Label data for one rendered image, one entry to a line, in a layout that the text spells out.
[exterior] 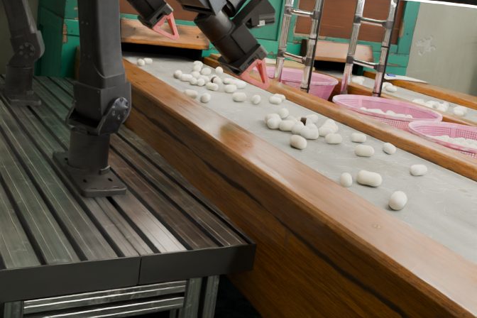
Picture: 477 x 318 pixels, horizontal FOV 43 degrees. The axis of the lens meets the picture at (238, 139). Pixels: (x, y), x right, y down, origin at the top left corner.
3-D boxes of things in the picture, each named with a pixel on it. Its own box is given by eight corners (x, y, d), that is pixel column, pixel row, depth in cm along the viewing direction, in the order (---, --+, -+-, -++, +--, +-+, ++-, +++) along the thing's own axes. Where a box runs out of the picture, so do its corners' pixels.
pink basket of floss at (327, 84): (321, 118, 173) (326, 86, 171) (235, 100, 182) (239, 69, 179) (341, 107, 197) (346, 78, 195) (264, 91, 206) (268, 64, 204)
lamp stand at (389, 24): (371, 127, 171) (403, -36, 160) (331, 111, 188) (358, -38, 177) (422, 128, 179) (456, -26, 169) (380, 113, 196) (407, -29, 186)
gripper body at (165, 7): (158, 5, 156) (139, -17, 152) (172, 8, 147) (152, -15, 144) (140, 23, 155) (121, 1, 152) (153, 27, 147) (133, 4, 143)
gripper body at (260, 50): (243, 44, 124) (221, 17, 120) (267, 51, 115) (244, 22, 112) (221, 67, 123) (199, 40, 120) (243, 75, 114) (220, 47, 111)
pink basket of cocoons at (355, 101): (401, 164, 133) (410, 122, 131) (305, 133, 150) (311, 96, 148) (452, 152, 153) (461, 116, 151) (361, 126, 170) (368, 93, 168)
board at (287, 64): (227, 64, 192) (228, 59, 192) (209, 56, 205) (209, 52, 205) (314, 71, 207) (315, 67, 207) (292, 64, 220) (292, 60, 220)
